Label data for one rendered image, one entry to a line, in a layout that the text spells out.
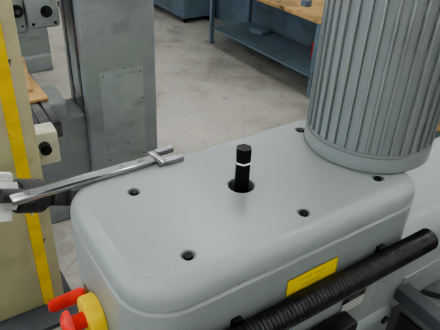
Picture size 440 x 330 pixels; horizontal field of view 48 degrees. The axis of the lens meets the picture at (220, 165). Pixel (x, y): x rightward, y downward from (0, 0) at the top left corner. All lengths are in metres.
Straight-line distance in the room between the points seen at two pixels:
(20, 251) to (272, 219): 2.30
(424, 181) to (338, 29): 0.43
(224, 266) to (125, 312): 0.12
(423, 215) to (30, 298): 2.47
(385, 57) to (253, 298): 0.35
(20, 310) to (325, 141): 2.55
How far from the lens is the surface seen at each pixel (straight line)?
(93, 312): 0.67
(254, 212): 0.64
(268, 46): 6.55
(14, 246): 2.81
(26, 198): 0.68
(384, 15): 0.67
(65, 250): 3.50
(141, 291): 0.55
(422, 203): 0.97
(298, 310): 0.65
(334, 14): 0.72
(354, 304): 0.85
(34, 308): 3.13
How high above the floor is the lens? 2.28
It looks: 32 degrees down
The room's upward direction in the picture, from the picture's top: 3 degrees clockwise
